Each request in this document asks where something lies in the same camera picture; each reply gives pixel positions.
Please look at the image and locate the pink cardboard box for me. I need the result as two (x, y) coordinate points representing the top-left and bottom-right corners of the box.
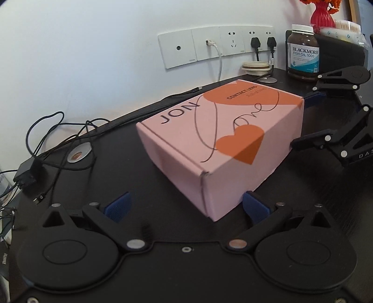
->
(137, 79), (304, 221)

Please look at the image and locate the black appliance cabinet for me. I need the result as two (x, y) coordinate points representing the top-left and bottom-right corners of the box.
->
(287, 31), (366, 75)

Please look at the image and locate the brown fish oil bottle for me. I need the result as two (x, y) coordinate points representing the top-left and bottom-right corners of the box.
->
(287, 24), (320, 81)

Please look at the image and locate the silver desk grommet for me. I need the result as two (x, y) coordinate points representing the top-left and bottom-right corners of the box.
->
(67, 142), (92, 163)

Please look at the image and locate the clear wrapped packet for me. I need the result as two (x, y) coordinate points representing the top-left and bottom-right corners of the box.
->
(317, 27), (368, 48)

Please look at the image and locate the cotton swab box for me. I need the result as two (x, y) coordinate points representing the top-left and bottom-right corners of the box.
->
(335, 20), (361, 33)

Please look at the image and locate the red ribbed vase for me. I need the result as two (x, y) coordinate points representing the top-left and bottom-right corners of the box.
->
(310, 5), (335, 28)

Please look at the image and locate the black power adapter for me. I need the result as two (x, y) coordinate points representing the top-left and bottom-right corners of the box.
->
(13, 158), (42, 189)

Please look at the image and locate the orange flower bouquet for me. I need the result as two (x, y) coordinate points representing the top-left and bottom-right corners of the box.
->
(300, 0), (342, 14)

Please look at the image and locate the black wall plug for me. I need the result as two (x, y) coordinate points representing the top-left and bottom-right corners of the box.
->
(250, 37), (261, 61)
(267, 37), (277, 59)

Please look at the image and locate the black tangled cable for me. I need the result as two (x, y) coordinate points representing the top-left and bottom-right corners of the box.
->
(0, 110), (111, 242)

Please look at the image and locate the white charging cable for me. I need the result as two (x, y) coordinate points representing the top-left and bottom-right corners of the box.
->
(205, 39), (224, 83)

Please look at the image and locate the white wall socket strip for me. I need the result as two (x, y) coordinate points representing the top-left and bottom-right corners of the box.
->
(157, 25), (276, 69)

